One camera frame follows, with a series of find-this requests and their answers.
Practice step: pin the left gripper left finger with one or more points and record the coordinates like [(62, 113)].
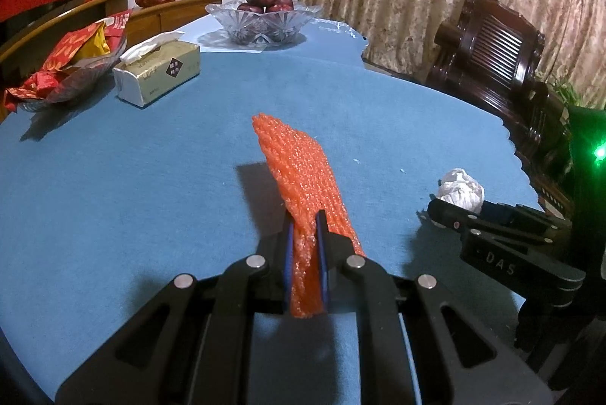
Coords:
[(191, 342)]

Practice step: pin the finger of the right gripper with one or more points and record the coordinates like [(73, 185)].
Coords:
[(521, 216), (461, 220)]

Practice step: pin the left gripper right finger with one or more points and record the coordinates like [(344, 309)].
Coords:
[(416, 343)]

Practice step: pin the white tissue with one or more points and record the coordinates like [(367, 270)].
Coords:
[(458, 188)]

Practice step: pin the orange foam net sleeve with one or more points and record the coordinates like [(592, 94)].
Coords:
[(307, 185)]

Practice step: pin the dark wooden side table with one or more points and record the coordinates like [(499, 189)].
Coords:
[(545, 150)]

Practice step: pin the green potted plant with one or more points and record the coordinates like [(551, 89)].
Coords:
[(562, 86)]

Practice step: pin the dark wooden armchair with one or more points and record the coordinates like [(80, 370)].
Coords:
[(488, 58)]

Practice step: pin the blue tablecloth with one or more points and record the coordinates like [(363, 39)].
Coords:
[(104, 204)]

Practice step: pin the glass fruit bowl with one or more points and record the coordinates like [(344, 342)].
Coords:
[(270, 29)]

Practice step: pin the tissue box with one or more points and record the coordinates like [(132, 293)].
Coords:
[(154, 67)]

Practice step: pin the glass snack dish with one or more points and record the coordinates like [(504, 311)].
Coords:
[(80, 83)]

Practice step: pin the red snack packets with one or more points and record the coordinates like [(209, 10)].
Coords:
[(97, 39)]

